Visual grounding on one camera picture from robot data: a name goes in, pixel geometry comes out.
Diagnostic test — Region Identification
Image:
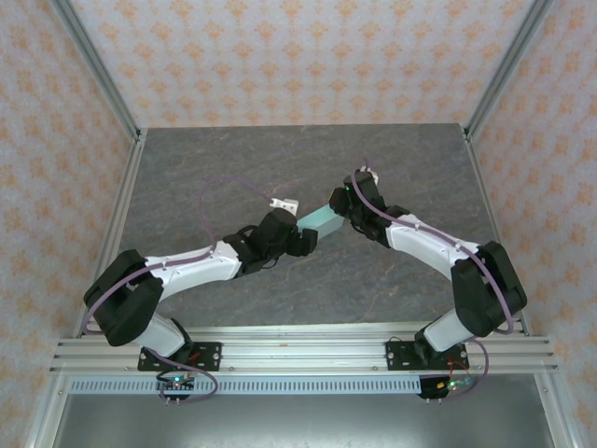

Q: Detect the aluminium frame post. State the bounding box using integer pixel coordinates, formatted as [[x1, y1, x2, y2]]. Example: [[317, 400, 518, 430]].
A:
[[465, 0, 559, 140], [49, 0, 143, 141]]

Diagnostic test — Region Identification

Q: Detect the slotted grey cable duct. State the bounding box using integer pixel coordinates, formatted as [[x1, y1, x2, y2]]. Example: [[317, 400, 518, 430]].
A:
[[69, 377, 423, 396]]

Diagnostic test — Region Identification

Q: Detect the long aluminium mounting rail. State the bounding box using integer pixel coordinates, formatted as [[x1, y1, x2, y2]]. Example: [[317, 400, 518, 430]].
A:
[[49, 318, 560, 376]]

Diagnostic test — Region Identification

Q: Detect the light blue paper box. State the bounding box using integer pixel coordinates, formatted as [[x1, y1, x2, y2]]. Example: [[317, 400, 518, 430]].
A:
[[297, 201, 346, 237]]

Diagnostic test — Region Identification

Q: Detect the aluminium frame leg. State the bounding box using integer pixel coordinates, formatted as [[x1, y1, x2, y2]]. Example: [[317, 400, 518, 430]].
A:
[[535, 372, 577, 448], [25, 372, 71, 448]]

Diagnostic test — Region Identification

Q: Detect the black controller board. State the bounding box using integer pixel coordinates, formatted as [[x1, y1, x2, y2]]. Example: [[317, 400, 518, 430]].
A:
[[419, 375, 476, 402], [156, 372, 197, 403]]

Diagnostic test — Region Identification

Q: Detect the aluminium side rail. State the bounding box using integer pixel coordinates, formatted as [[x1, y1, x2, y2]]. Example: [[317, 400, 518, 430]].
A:
[[74, 128, 149, 337], [464, 125, 534, 337]]

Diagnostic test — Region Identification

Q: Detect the purple cable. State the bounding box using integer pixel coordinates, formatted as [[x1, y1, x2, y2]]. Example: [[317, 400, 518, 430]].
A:
[[352, 157, 520, 402], [83, 175, 276, 405]]

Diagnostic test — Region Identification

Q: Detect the grey metal sheet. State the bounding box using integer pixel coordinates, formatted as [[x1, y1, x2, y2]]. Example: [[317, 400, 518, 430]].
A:
[[50, 394, 556, 448]]

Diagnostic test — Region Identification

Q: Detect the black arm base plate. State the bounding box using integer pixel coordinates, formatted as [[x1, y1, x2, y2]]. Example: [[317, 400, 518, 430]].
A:
[[385, 339, 467, 373], [136, 342, 223, 373]]

